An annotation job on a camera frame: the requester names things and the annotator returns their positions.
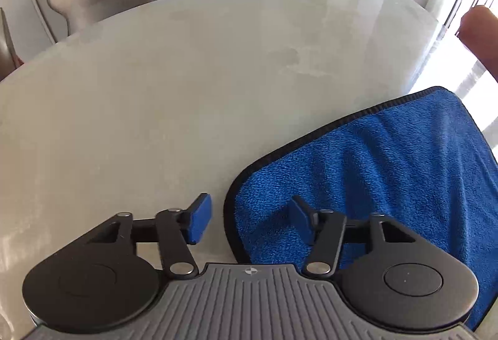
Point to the blue and grey microfibre towel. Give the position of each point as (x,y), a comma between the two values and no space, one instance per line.
(369,168)

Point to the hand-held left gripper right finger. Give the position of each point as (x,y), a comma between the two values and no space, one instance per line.
(301,221)

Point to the person's right forearm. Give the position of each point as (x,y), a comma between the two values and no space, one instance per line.
(480,36)

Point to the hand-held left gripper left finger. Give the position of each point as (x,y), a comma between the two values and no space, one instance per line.
(199,219)

